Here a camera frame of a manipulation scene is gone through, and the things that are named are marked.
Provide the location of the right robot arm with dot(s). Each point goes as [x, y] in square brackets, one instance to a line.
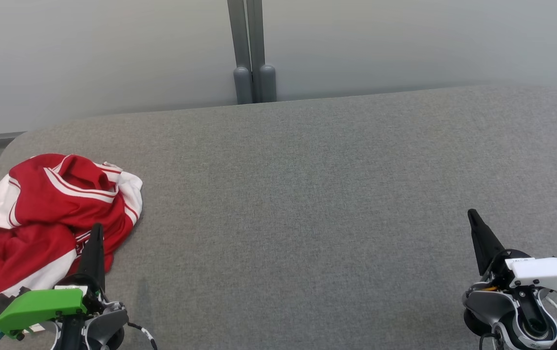
[487, 306]

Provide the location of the grey partition post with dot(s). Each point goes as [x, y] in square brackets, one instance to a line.
[243, 85]
[267, 82]

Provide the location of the red Bulls 23 jersey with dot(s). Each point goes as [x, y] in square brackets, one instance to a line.
[45, 194]

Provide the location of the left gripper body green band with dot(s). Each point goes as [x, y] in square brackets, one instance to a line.
[40, 306]

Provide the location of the red shorts with white stripe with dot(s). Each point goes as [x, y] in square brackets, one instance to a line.
[11, 257]

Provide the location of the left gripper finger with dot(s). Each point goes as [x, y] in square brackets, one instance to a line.
[94, 253]

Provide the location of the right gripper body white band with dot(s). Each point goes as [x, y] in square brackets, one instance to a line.
[546, 274]

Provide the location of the grey fabric sofa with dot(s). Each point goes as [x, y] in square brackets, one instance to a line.
[307, 194]

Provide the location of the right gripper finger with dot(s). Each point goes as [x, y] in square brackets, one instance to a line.
[485, 243]

